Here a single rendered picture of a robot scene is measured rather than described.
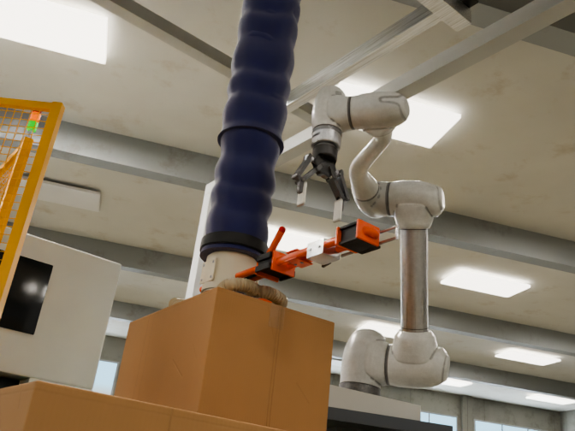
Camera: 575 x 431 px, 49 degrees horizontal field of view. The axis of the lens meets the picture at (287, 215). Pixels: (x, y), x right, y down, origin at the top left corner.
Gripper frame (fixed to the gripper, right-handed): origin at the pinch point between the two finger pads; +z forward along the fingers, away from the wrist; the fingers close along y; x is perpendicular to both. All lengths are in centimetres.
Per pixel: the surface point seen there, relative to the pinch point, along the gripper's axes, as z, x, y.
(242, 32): -84, -42, 12
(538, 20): -189, -21, -162
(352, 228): 12.8, 19.2, 4.3
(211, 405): 57, -12, 18
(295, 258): 15.4, -3.4, 4.0
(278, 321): 31.3, -11.2, 1.7
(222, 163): -25.2, -39.7, 12.0
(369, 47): -193, -110, -114
